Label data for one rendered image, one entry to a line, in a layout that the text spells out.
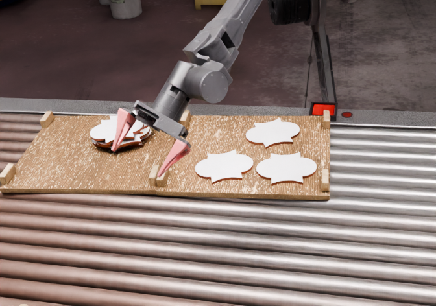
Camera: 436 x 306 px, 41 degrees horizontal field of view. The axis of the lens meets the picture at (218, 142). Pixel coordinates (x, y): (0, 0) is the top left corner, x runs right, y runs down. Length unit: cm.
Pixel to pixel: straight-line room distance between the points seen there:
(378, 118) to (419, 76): 222
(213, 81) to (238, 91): 274
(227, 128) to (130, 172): 30
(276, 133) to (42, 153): 63
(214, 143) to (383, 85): 233
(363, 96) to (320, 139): 211
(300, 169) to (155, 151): 39
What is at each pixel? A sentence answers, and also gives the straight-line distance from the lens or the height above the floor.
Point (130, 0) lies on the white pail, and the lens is 510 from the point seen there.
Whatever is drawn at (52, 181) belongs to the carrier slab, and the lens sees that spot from 155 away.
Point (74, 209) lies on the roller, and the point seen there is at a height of 92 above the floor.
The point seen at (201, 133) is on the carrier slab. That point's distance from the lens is 161.
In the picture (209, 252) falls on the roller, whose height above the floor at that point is 92.
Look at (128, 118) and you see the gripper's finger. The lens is 108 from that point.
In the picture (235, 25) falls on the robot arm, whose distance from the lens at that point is 115.
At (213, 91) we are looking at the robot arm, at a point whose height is 131.
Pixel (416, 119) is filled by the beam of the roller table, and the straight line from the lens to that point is 170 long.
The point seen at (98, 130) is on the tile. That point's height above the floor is 99.
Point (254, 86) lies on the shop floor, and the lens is 380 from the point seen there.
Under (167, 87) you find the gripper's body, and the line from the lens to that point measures 107.
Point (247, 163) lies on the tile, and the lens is 146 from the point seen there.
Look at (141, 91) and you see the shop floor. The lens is 391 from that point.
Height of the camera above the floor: 180
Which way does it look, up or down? 33 degrees down
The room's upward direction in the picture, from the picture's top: 7 degrees counter-clockwise
